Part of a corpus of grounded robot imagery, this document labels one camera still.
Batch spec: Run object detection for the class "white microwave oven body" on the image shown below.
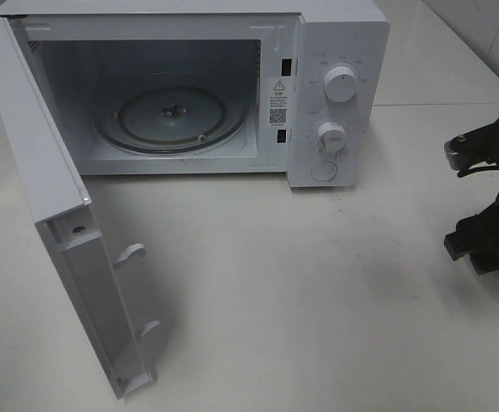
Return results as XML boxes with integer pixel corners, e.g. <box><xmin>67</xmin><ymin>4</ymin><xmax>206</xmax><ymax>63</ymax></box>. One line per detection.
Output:
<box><xmin>0</xmin><ymin>1</ymin><xmax>390</xmax><ymax>188</ymax></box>

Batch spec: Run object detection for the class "round white door button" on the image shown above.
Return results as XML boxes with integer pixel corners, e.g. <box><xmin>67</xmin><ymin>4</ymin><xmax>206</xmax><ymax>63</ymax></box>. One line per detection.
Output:
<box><xmin>311</xmin><ymin>161</ymin><xmax>338</xmax><ymax>182</ymax></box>

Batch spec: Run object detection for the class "glass microwave turntable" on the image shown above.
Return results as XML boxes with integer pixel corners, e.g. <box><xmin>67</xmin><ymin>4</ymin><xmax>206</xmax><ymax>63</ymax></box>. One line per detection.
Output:
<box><xmin>93</xmin><ymin>86</ymin><xmax>250</xmax><ymax>155</ymax></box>

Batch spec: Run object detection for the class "white warning label sticker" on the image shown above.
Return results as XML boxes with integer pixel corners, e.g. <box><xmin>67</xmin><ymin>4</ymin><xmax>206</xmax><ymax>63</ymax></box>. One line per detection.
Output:
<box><xmin>266</xmin><ymin>77</ymin><xmax>291</xmax><ymax>127</ymax></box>

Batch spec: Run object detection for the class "upper white power knob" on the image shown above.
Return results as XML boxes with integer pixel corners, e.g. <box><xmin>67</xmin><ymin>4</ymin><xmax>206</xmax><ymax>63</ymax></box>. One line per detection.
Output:
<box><xmin>323</xmin><ymin>63</ymin><xmax>359</xmax><ymax>103</ymax></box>

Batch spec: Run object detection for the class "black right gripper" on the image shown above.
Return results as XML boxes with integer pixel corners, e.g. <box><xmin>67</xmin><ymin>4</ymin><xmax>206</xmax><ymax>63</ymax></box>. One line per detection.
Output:
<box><xmin>444</xmin><ymin>193</ymin><xmax>499</xmax><ymax>275</ymax></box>

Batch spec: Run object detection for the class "white timer knob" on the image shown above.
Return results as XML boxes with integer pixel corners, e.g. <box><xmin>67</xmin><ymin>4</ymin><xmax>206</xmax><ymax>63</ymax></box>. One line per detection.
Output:
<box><xmin>317</xmin><ymin>122</ymin><xmax>347</xmax><ymax>154</ymax></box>

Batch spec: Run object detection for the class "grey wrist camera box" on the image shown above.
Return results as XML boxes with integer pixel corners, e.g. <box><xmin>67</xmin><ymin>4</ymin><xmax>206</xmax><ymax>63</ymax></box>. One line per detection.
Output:
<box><xmin>444</xmin><ymin>124</ymin><xmax>499</xmax><ymax>172</ymax></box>

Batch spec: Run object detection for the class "white microwave door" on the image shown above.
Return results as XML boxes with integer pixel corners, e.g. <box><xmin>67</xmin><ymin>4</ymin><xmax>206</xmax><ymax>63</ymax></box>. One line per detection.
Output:
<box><xmin>0</xmin><ymin>17</ymin><xmax>155</xmax><ymax>399</ymax></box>

